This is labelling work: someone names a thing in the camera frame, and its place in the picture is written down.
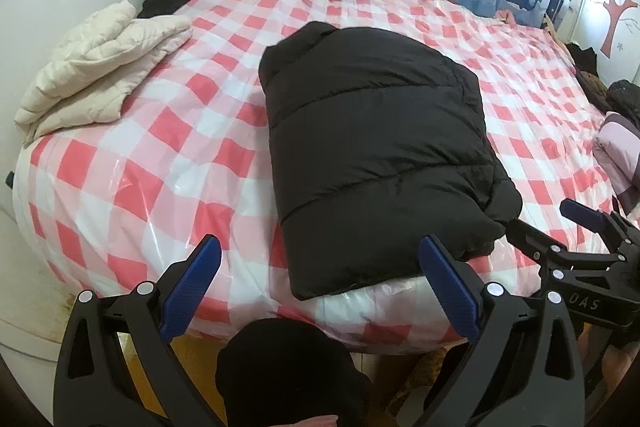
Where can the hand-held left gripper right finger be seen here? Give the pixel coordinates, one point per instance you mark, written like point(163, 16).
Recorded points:
point(450, 287)

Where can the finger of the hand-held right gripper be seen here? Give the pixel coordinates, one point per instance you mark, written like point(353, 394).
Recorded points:
point(590, 219)
point(535, 239)

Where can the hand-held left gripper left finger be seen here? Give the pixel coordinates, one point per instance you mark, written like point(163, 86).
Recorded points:
point(192, 287)

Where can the black puffer jacket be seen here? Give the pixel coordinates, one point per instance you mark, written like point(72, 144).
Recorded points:
point(380, 132)

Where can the person's right forearm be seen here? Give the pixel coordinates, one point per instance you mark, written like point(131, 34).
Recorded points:
point(617, 367)

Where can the lilac striped cloth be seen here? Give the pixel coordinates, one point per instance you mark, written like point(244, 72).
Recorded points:
point(620, 147)

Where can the black furry item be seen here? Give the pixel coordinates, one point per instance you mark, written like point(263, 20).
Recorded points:
point(625, 102)

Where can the person's black clothing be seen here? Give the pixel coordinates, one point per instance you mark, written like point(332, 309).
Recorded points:
point(290, 367)

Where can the bed with pink checked sheet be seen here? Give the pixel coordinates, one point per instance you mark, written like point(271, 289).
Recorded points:
point(150, 167)

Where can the red tree sticker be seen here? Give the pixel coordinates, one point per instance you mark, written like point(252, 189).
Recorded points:
point(612, 17)

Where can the cream quilted jacket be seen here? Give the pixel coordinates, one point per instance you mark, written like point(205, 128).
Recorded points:
point(100, 57)

